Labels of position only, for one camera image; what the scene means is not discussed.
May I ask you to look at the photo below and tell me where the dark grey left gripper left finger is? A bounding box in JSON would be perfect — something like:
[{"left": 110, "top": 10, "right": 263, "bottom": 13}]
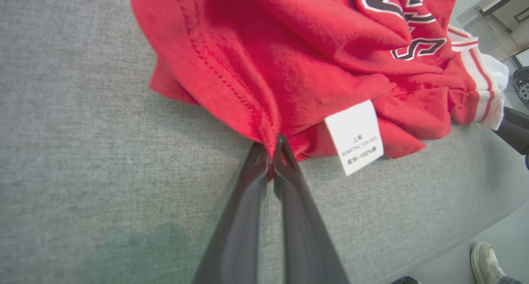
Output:
[{"left": 192, "top": 141, "right": 270, "bottom": 284}]

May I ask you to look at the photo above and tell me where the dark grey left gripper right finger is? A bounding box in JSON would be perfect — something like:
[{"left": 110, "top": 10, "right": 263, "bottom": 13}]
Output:
[{"left": 273, "top": 134, "right": 350, "bottom": 284}]

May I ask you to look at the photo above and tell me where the grey fabric sofa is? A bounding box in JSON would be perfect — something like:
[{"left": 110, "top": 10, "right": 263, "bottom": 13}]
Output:
[{"left": 0, "top": 0, "right": 529, "bottom": 284}]

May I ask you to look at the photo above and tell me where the black toothed wheel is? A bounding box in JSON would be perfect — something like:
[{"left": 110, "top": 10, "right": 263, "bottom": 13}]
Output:
[{"left": 512, "top": 66, "right": 529, "bottom": 109}]

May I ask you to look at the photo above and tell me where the red basketball jersey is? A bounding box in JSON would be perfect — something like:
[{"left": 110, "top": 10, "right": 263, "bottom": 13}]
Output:
[{"left": 131, "top": 0, "right": 510, "bottom": 177}]

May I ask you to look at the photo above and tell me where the white shoe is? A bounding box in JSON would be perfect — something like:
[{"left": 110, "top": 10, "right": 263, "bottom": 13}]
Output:
[{"left": 471, "top": 242, "right": 507, "bottom": 284}]

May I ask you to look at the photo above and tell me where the white furniture with black trim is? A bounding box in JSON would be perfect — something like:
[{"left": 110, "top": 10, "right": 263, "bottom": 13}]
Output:
[{"left": 455, "top": 0, "right": 529, "bottom": 61}]

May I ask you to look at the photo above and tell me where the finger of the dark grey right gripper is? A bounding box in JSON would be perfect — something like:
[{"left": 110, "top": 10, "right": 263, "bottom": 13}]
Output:
[
  {"left": 493, "top": 119, "right": 529, "bottom": 155},
  {"left": 502, "top": 107, "right": 529, "bottom": 130}
]

